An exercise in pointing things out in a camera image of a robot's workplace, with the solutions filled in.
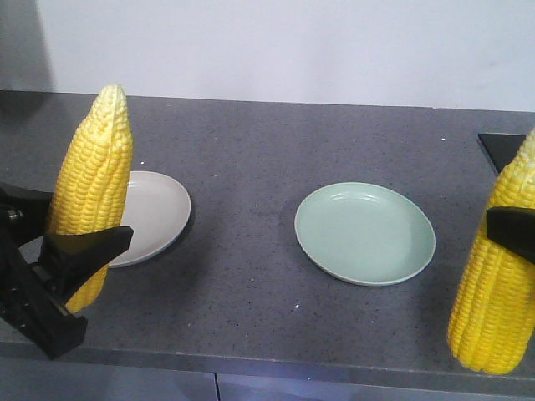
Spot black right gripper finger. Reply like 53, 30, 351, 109
486, 206, 534, 263

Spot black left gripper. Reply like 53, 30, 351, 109
1, 182, 134, 359

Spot yellow corn cob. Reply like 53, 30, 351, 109
44, 84, 135, 314
446, 129, 535, 375

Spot grey lower cabinet drawers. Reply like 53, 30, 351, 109
0, 354, 535, 401

